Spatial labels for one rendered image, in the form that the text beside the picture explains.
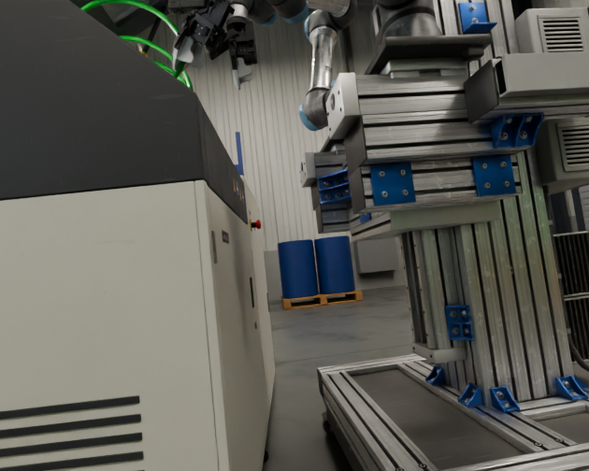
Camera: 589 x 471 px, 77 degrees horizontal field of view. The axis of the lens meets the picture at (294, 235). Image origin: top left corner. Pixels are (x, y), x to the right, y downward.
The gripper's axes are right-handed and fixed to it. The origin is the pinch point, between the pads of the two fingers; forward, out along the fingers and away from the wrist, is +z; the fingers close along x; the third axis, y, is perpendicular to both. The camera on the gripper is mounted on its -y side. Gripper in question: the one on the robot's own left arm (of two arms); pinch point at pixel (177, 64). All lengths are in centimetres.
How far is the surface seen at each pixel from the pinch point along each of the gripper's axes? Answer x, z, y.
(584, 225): 661, -92, 375
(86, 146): -39.0, 16.4, 18.0
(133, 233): -40, 24, 34
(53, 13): -34.7, 0.9, -2.6
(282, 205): 628, 186, -94
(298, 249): 440, 177, 5
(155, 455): -48, 49, 60
